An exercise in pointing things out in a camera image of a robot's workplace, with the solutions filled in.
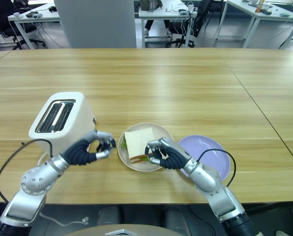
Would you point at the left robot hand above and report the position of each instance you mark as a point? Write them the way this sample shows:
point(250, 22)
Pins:
point(79, 152)

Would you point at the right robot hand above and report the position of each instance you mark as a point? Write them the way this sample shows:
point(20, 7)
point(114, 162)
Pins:
point(172, 157)

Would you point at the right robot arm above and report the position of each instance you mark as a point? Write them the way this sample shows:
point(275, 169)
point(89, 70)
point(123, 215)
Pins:
point(215, 189)

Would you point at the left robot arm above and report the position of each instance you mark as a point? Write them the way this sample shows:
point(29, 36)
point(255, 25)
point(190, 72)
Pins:
point(33, 182)

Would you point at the beige plate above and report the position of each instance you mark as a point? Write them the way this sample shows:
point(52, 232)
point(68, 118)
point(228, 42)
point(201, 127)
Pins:
point(158, 131)

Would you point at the cream toaster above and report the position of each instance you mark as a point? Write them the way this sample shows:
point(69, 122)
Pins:
point(70, 123)

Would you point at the purple plate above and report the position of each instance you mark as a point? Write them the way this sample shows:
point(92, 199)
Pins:
point(203, 145)

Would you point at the bread slice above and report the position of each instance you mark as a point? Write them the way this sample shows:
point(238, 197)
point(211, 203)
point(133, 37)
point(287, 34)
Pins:
point(137, 141)
point(134, 160)

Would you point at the green lettuce leaf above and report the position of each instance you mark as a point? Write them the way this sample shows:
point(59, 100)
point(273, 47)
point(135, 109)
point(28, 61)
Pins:
point(123, 145)

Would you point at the robot body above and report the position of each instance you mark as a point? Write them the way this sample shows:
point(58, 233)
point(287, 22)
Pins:
point(123, 230)

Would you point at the black office chair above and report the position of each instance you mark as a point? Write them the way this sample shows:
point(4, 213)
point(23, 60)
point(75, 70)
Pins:
point(185, 29)
point(4, 22)

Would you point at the person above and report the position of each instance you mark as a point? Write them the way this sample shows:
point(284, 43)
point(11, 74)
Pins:
point(148, 27)

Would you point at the orange bottle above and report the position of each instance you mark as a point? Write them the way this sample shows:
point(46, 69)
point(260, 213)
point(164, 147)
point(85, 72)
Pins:
point(259, 6)

